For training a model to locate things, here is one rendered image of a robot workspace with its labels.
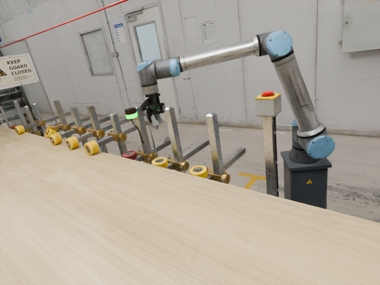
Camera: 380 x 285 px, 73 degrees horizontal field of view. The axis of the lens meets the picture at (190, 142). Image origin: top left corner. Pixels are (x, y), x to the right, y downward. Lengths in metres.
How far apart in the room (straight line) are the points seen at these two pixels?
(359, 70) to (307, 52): 0.63
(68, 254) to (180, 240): 0.35
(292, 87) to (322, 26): 2.25
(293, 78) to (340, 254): 0.91
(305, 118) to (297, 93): 0.15
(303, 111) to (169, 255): 1.04
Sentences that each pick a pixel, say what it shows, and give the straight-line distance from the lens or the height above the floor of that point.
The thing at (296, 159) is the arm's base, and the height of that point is 0.62.
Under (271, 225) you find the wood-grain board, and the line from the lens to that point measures 0.83.
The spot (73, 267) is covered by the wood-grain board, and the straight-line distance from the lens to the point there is 0.88.
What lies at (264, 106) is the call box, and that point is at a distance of 0.94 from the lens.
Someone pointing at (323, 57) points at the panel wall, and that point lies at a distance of 3.67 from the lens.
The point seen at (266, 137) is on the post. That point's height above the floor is 1.06.
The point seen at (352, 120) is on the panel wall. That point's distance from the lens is 3.80.
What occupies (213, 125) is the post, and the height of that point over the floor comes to 1.09.
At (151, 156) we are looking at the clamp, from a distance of 1.50.
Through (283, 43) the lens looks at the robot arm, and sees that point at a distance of 1.39.
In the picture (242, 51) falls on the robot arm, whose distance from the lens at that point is 1.51.
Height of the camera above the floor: 1.45
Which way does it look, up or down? 22 degrees down
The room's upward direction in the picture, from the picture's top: 10 degrees counter-clockwise
